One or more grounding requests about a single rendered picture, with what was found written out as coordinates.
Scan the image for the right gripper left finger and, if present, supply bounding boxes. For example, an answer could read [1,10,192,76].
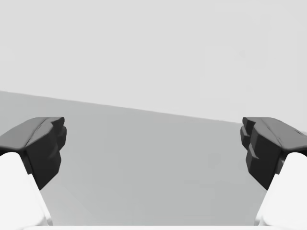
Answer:
[0,116,68,227]

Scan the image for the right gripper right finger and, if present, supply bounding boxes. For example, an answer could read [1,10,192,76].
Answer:
[240,116,307,227]

